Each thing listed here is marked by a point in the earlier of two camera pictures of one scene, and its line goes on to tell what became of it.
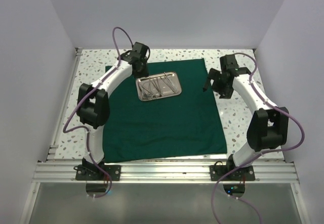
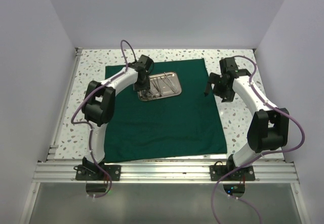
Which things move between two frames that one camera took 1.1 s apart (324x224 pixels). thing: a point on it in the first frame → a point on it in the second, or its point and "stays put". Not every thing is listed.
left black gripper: x=145 y=72 → x=146 y=86
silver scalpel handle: x=170 y=83 stays put
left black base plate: x=87 y=172 stays put
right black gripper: x=214 y=74 stays put
